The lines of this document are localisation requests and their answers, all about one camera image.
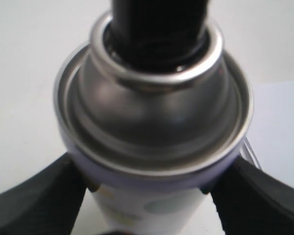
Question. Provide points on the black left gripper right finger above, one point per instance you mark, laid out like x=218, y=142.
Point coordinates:
x=250, y=202

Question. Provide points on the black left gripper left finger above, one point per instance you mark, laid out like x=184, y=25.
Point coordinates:
x=46, y=204

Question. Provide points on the white spray paint can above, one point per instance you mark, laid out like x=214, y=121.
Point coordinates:
x=152, y=110

